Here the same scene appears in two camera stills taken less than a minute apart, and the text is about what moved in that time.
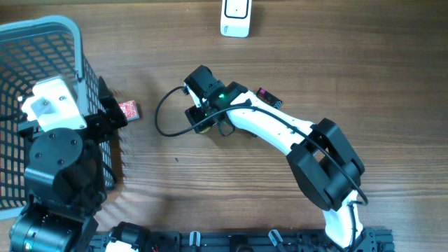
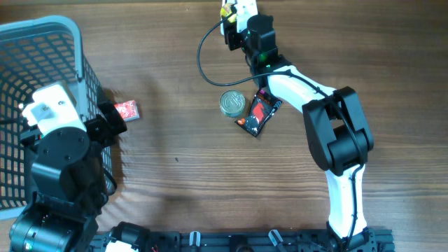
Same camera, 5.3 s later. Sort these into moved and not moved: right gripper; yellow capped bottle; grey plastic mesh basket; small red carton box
Moved: yellow capped bottle; right gripper
Not moved: grey plastic mesh basket; small red carton box
